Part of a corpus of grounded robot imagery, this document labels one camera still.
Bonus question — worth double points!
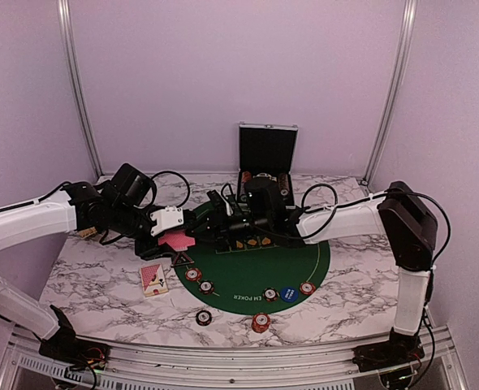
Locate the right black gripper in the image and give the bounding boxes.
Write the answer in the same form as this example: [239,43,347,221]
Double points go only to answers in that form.
[189,206,271,251]

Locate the triangular black red dealer button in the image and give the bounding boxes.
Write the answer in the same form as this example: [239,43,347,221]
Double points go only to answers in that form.
[171,252,194,268]

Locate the red 5 chips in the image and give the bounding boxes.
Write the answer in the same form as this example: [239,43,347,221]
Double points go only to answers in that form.
[300,282,316,296]
[185,267,202,282]

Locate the black 100 chips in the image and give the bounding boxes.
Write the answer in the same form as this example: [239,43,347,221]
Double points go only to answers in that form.
[262,288,279,302]
[199,280,214,295]

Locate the black red 100 chip stack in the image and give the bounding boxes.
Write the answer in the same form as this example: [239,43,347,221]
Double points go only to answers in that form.
[195,310,213,327]

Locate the blue small blind button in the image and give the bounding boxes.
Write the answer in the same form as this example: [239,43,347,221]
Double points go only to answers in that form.
[279,287,299,303]

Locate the red yellow 5 chip stack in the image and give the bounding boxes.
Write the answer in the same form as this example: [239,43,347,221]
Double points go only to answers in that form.
[251,313,271,333]

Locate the red playing card deck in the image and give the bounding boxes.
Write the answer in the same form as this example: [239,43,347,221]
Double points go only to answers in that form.
[158,231,196,252]

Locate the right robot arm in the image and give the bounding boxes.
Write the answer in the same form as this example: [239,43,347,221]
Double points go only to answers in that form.
[177,176,438,372]

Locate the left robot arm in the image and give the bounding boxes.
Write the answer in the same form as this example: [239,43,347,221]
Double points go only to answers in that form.
[0,163,184,366]

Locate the playing card box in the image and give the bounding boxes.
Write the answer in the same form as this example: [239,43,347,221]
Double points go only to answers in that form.
[139,263,169,297]

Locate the left chip row in case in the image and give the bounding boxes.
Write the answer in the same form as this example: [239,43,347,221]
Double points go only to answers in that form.
[239,171,252,193]

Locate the chip row in case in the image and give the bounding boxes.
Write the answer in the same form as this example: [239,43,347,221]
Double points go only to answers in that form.
[278,172,291,199]
[239,171,252,193]

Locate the card deck in case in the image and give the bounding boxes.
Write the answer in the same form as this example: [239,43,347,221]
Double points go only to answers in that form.
[255,172,274,180]

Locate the woven bamboo basket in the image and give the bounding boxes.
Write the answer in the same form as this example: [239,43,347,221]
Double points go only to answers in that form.
[77,227,97,239]

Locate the round green poker mat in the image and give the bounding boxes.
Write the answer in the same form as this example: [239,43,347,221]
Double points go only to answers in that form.
[175,241,330,316]

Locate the right chip row in case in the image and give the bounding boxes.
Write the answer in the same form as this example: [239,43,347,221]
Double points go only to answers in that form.
[278,172,291,199]

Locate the aluminium poker chip case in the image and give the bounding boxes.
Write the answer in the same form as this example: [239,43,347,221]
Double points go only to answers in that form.
[236,122,298,209]

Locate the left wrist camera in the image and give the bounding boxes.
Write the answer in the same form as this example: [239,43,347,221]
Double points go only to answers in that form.
[149,206,184,236]

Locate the left aluminium frame post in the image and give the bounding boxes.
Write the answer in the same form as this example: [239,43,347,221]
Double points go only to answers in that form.
[57,0,104,178]

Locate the aluminium frame post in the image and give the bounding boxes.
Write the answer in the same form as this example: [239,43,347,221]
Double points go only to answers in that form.
[57,0,104,178]
[361,0,418,186]

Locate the front aluminium rail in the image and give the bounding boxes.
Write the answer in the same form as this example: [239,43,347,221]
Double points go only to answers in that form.
[0,328,468,390]

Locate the right aluminium frame post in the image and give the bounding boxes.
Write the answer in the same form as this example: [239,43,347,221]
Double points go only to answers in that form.
[361,0,418,186]

